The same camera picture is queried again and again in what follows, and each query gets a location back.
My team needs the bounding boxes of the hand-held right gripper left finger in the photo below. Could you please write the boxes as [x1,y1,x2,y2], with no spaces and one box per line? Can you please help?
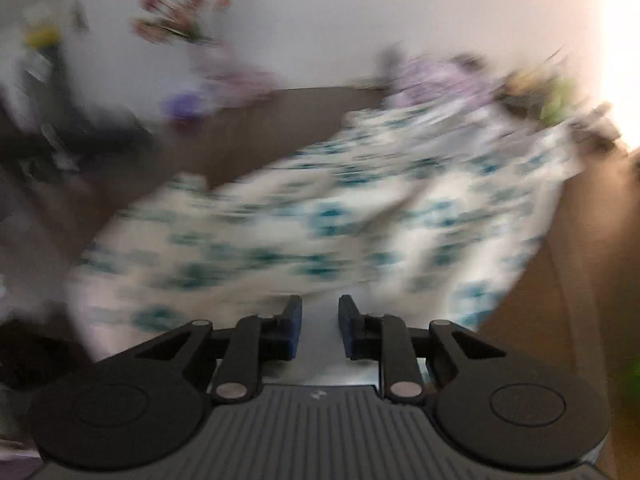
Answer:
[135,295,304,405]

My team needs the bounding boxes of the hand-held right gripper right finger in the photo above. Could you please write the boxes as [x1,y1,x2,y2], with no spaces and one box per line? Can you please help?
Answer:
[338,295,506,405]

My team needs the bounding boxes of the white teal-flowered pants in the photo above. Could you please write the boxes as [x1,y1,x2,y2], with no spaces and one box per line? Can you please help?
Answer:
[67,105,586,361]

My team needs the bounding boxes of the purple tissue pack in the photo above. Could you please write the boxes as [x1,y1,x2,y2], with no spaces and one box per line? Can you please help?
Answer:
[160,89,212,122]

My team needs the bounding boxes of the purple floral garment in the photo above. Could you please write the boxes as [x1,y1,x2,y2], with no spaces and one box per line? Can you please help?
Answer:
[385,55,496,110]

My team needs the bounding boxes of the plastic-wrapped vase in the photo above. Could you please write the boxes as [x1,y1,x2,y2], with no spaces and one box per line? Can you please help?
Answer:
[192,40,241,88]

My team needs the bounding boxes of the green spray bottle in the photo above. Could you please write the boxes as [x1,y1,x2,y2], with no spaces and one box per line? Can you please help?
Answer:
[539,79,575,127]

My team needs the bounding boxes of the dried rose bouquet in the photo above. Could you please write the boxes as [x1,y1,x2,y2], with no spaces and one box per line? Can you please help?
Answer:
[132,0,232,45]

